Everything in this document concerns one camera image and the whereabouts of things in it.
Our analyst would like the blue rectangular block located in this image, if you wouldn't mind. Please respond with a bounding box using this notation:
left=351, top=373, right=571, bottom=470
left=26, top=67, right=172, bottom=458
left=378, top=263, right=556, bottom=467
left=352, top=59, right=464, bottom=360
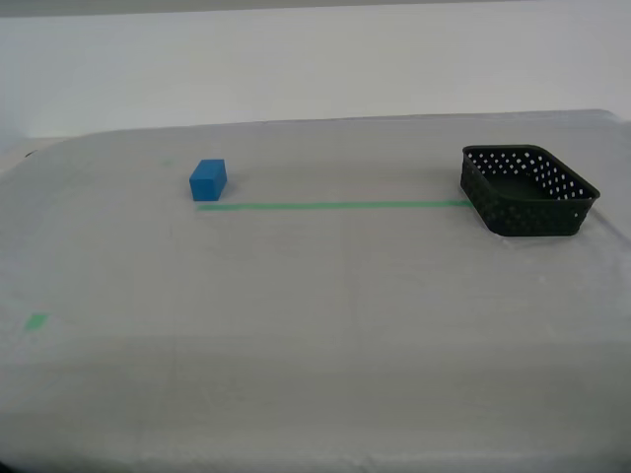
left=188, top=159, right=228, bottom=202

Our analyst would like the black perforated plastic basket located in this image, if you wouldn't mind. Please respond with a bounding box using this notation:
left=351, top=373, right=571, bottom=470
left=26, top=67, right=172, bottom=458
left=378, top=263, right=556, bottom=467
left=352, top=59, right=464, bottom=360
left=460, top=144, right=601, bottom=238

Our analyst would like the long green tape strip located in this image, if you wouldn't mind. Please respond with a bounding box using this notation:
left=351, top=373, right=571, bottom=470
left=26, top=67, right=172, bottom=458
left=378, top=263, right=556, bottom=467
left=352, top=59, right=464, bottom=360
left=196, top=199, right=472, bottom=213

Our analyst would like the translucent white table cover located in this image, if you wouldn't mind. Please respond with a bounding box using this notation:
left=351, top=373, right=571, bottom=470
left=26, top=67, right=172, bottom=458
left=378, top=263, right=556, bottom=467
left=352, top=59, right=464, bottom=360
left=0, top=108, right=631, bottom=473

